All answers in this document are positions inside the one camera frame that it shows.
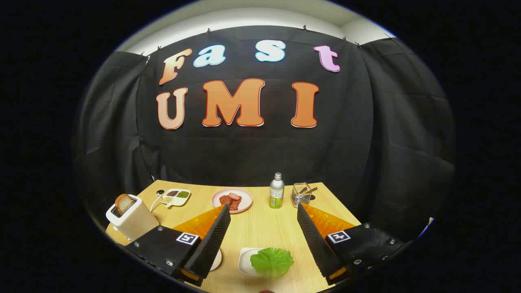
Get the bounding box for white toaster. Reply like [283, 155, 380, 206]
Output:
[106, 195, 160, 242]

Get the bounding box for silver bottle green label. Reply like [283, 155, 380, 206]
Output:
[269, 173, 285, 209]

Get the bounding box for toasted bread slice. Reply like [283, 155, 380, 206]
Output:
[115, 194, 136, 215]

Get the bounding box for black backdrop cloth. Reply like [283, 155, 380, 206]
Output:
[73, 25, 455, 245]

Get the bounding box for white toaster cable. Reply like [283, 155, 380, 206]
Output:
[149, 191, 164, 213]

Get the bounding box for pink round plate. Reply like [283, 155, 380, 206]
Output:
[211, 188, 253, 214]

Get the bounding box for metal wire basket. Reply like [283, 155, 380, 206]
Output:
[291, 183, 312, 208]

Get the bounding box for white square plate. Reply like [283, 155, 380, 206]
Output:
[238, 247, 265, 277]

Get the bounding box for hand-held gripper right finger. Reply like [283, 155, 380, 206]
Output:
[297, 203, 405, 285]

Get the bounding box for white divided bean dish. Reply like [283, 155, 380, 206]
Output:
[160, 188, 191, 207]

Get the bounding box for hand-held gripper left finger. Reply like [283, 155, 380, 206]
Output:
[126, 204, 232, 287]

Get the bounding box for brown meat pieces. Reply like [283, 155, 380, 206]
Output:
[219, 194, 242, 211]

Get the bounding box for green lettuce leaf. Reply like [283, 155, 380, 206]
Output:
[250, 247, 294, 279]

